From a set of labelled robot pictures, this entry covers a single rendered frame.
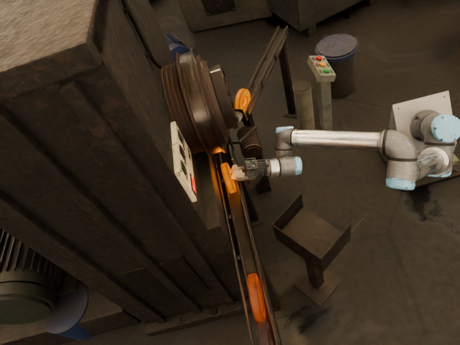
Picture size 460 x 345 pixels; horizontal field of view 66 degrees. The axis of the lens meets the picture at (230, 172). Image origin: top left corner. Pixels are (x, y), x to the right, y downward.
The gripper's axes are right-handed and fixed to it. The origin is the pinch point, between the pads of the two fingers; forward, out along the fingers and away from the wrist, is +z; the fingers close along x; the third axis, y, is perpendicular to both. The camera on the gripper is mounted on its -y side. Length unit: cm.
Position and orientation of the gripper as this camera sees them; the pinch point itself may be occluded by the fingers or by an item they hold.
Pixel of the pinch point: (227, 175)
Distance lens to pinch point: 173.9
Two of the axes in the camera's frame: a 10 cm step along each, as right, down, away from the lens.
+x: 1.6, 7.4, -6.5
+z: -9.9, 1.0, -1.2
